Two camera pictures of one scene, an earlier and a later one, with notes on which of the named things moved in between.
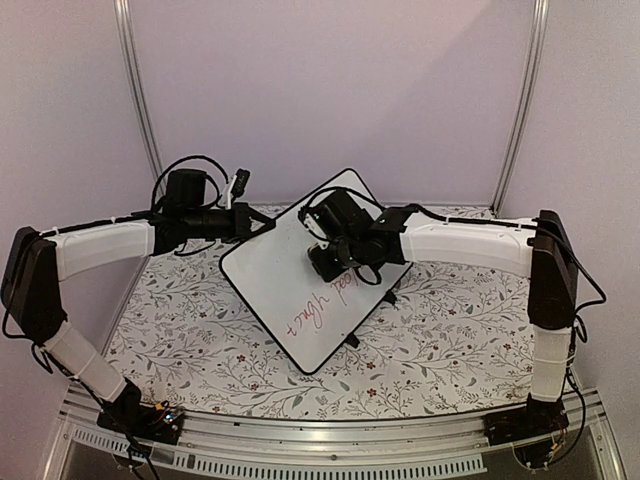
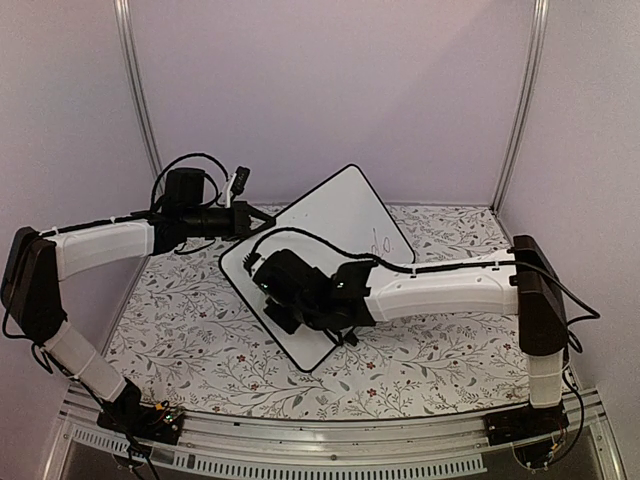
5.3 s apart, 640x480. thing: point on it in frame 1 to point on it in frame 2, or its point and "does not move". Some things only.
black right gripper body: (347, 257) to (304, 316)
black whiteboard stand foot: (353, 340) does not move
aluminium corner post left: (126, 37) does not move
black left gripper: (243, 214) does not move
